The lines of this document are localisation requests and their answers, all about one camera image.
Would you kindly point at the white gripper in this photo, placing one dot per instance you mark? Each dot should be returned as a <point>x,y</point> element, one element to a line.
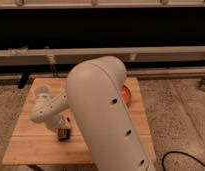
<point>60,122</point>

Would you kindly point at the dark red eraser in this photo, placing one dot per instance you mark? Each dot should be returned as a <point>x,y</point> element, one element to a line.
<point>63,135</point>

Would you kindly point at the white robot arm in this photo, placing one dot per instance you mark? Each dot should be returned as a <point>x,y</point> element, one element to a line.
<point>93,94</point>

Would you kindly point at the wooden table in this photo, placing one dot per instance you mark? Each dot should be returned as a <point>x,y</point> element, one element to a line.
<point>33,144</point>

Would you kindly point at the translucent plastic cup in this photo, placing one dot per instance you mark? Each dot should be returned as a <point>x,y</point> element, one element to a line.
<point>40,89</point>

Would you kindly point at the orange bowl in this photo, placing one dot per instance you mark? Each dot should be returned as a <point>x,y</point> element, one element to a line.
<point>126,94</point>

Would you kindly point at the grey metal rail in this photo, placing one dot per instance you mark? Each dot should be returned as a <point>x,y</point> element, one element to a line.
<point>25,56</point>

